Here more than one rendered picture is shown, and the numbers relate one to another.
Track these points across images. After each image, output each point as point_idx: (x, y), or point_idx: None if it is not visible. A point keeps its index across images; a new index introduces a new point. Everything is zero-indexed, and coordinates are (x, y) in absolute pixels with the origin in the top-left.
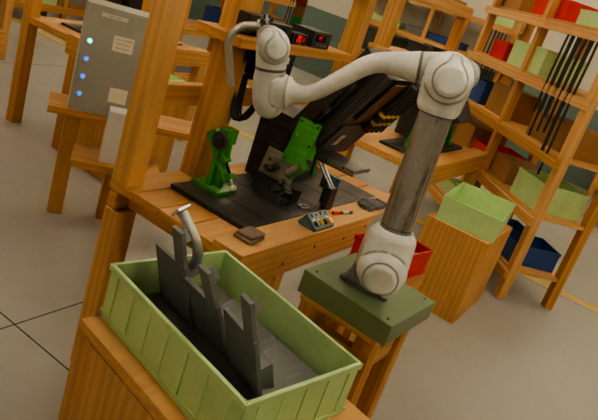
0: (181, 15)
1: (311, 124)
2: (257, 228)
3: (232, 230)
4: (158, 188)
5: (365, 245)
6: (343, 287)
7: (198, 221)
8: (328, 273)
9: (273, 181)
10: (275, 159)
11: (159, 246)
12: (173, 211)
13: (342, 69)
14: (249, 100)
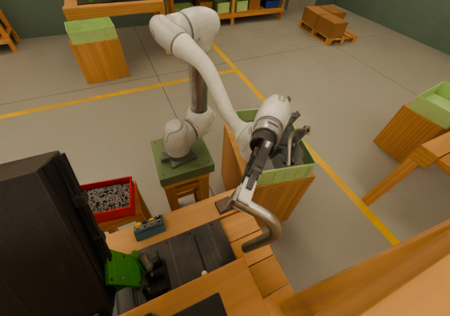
0: (361, 263)
1: (109, 262)
2: (209, 219)
3: (227, 223)
4: (265, 299)
5: (211, 119)
6: (201, 150)
7: (248, 236)
8: (201, 161)
9: (151, 287)
10: (140, 299)
11: (303, 151)
12: (263, 250)
13: (223, 86)
14: None
